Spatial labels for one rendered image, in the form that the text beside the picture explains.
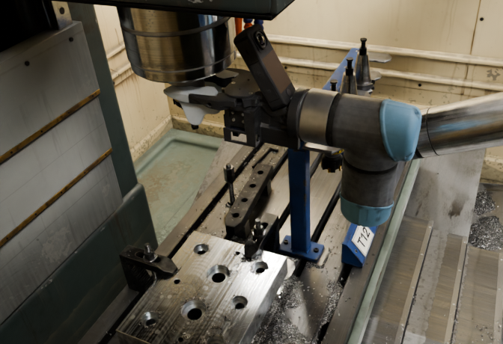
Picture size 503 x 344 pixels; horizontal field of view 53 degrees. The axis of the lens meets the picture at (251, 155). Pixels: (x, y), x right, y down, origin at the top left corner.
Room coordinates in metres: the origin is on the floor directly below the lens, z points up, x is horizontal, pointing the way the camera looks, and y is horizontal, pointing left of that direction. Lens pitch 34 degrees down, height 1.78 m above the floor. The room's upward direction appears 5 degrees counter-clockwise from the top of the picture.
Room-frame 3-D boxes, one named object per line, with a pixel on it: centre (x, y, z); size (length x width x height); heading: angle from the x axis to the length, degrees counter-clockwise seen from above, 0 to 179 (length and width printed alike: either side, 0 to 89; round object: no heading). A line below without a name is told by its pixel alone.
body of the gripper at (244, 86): (0.64, -0.03, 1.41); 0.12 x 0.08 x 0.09; 62
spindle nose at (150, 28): (0.70, 0.09, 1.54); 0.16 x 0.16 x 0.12
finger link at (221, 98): (0.65, 0.04, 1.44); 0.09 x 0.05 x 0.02; 75
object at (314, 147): (0.84, -0.15, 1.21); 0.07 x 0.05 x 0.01; 62
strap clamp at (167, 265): (0.78, 0.24, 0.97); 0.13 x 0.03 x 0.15; 62
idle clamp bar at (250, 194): (1.02, 0.02, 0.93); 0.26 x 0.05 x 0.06; 157
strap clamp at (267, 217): (0.82, 0.00, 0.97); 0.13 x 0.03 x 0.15; 152
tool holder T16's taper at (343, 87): (0.99, -0.22, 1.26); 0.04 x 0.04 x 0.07
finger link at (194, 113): (0.66, 0.08, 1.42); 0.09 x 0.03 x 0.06; 75
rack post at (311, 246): (0.87, -0.10, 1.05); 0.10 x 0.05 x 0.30; 62
